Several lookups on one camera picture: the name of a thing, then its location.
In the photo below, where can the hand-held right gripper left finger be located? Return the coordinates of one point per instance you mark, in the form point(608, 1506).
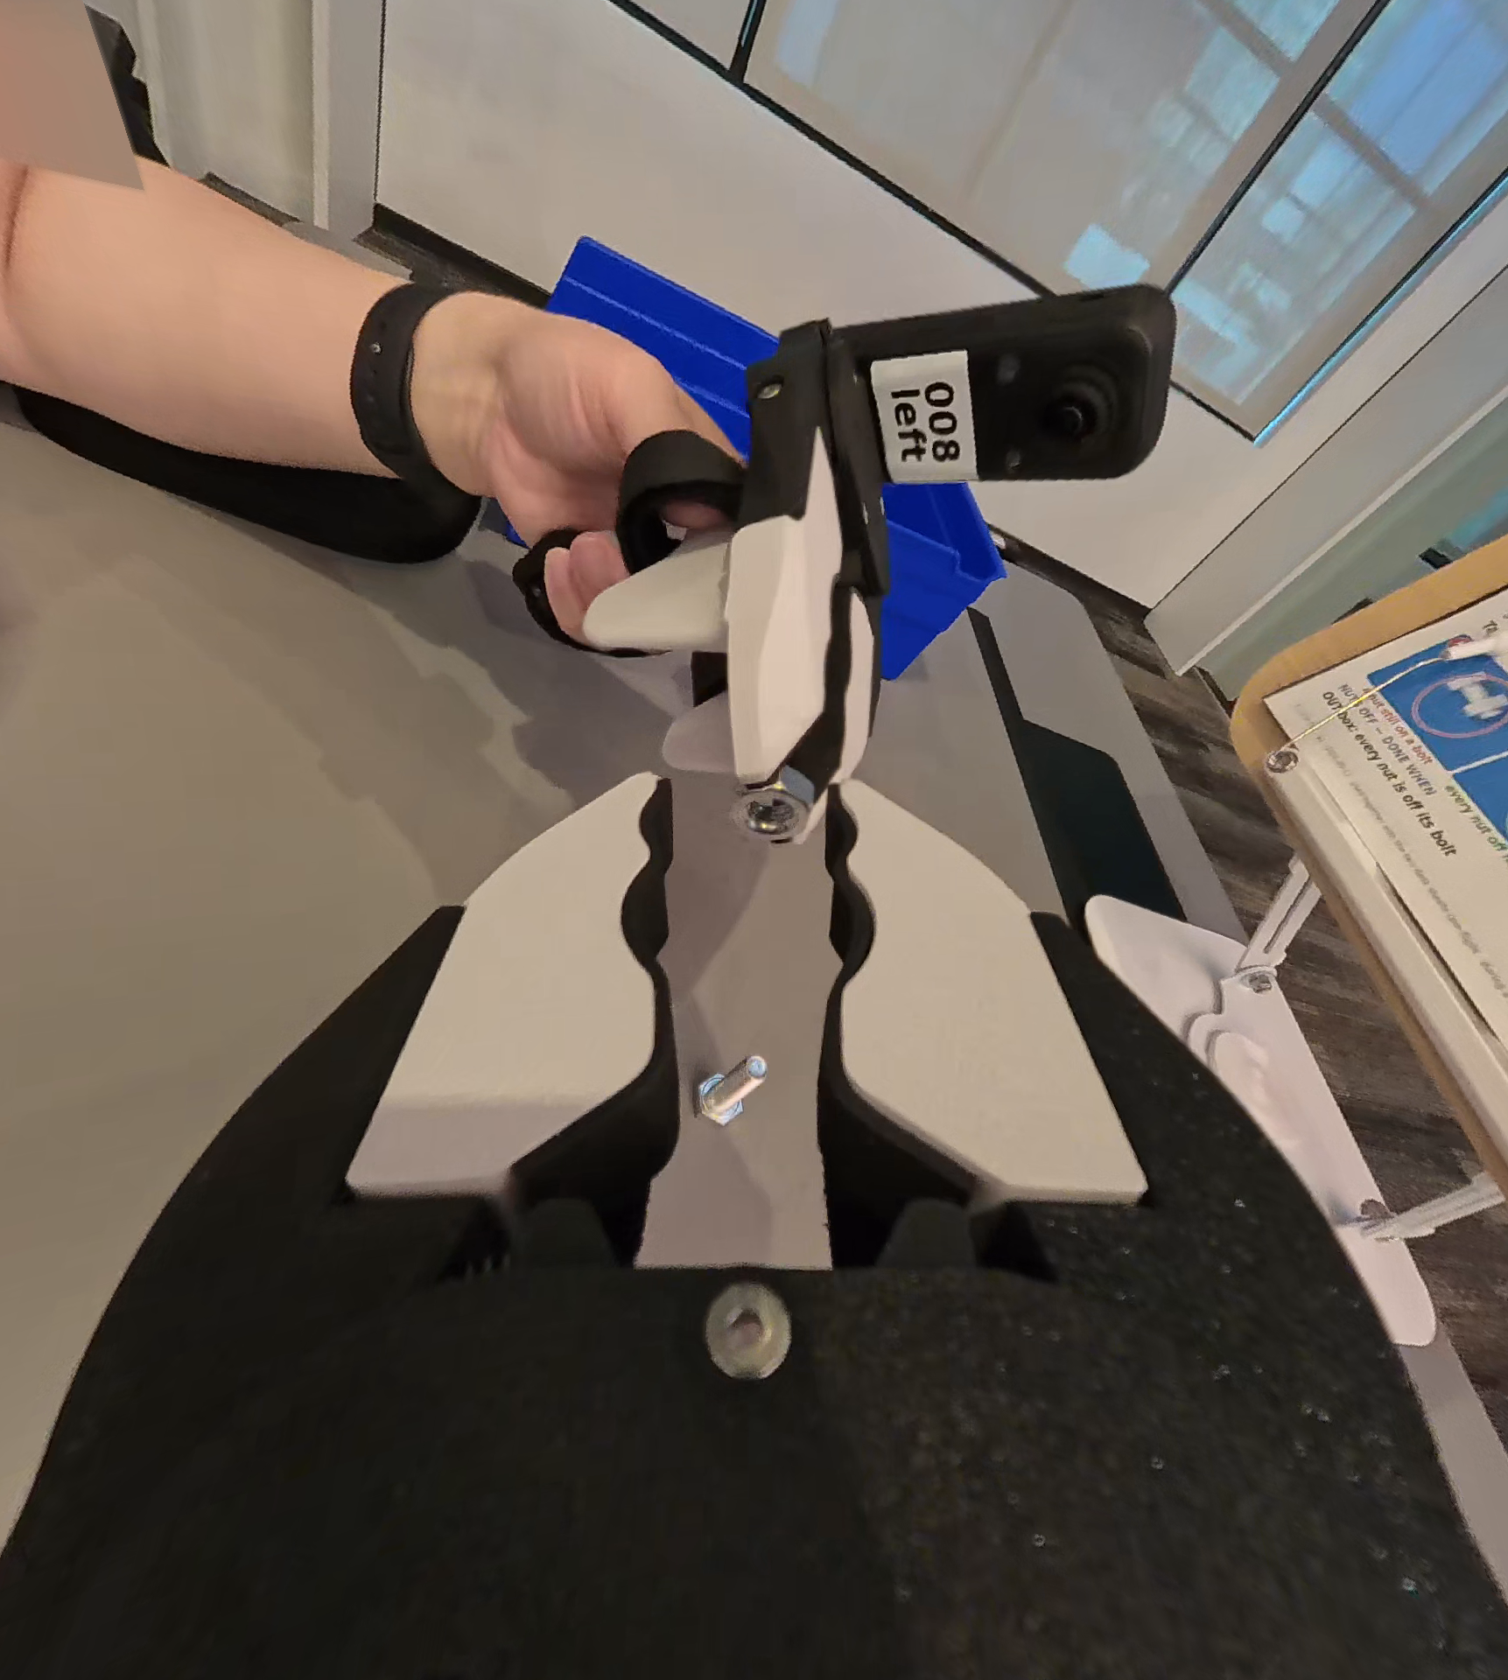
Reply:
point(503, 1037)

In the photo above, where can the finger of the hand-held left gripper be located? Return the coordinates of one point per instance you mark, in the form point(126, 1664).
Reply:
point(780, 631)
point(860, 670)

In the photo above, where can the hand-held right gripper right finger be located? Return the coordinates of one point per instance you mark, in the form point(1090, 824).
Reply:
point(990, 1051)

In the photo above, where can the blue plastic bin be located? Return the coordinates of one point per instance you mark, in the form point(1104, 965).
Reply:
point(923, 565)

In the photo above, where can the silver hex nut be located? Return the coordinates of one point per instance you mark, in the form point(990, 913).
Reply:
point(743, 804)

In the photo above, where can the silver hex bolt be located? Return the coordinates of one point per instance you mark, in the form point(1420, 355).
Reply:
point(727, 1090)

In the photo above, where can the person's left forearm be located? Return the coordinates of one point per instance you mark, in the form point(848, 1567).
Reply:
point(175, 302)

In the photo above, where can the person's left hand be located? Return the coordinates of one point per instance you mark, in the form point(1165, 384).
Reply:
point(544, 407)

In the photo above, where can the wood and white document stand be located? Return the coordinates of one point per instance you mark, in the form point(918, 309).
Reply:
point(1252, 1051)

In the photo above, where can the black wrist band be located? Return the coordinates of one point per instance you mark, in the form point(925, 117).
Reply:
point(392, 381)

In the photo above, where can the large glass window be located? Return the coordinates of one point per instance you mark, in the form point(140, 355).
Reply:
point(1160, 145)

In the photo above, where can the printed instruction poster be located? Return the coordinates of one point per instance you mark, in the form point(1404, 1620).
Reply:
point(1462, 841)

